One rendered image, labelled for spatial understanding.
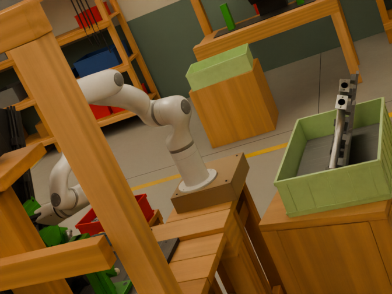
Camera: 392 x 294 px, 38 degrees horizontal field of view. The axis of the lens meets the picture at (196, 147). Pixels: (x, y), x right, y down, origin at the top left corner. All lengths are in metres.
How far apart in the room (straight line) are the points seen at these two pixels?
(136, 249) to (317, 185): 0.85
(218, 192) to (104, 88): 0.71
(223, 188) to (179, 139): 0.28
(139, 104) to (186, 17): 5.31
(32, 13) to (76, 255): 0.68
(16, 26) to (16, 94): 6.65
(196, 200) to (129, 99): 0.57
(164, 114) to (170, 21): 5.27
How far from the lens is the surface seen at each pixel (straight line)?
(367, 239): 2.30
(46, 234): 2.35
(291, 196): 2.31
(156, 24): 7.75
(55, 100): 1.56
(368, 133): 2.70
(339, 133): 2.31
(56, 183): 2.04
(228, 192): 2.51
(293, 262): 2.46
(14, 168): 1.78
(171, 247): 2.28
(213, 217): 2.35
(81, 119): 1.57
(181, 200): 2.60
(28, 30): 1.52
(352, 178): 2.23
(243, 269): 2.41
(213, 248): 2.19
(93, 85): 2.17
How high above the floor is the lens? 1.93
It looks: 19 degrees down
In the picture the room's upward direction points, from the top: 24 degrees counter-clockwise
